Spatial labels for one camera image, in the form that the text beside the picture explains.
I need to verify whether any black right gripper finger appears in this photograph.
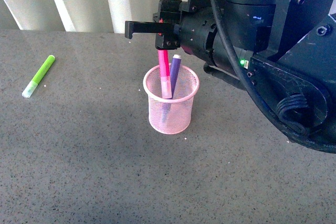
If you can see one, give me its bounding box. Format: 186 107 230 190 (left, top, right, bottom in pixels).
124 20 173 39

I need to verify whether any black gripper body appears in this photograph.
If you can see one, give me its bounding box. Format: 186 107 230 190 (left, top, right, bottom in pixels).
153 0 226 64

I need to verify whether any purple highlighter pen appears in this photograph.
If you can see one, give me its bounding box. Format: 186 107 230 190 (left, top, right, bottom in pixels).
162 54 182 122

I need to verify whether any pink highlighter pen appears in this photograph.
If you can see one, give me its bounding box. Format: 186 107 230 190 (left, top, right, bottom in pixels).
158 50 172 99

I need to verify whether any pink mesh pen cup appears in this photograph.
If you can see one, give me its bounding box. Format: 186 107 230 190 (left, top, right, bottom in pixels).
143 65 200 134

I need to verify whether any green highlighter pen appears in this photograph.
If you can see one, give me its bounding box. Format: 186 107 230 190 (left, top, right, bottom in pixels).
22 55 56 98

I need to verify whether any black cable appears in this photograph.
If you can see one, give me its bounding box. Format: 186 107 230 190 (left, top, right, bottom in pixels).
203 0 336 154

